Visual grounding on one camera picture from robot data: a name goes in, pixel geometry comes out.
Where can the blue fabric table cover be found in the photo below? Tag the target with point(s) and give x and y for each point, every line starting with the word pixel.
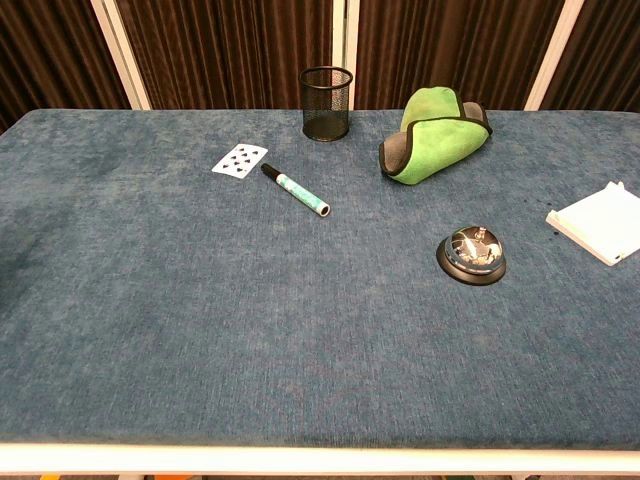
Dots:
pixel 250 325

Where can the teal white marker pen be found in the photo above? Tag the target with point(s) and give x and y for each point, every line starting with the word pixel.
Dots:
pixel 298 192

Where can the playing card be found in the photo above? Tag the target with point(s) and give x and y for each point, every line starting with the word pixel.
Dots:
pixel 240 160

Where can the white square card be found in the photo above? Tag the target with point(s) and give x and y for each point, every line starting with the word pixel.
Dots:
pixel 595 226

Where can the black mesh pen holder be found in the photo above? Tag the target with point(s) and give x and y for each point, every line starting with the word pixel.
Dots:
pixel 325 112

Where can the green grey microfiber cloth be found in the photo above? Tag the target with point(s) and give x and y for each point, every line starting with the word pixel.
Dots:
pixel 435 150

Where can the white table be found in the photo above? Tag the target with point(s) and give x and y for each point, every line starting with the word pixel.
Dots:
pixel 320 460

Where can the brown curtain partition panel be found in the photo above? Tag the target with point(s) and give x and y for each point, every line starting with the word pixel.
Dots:
pixel 50 55
pixel 225 50
pixel 440 45
pixel 605 55

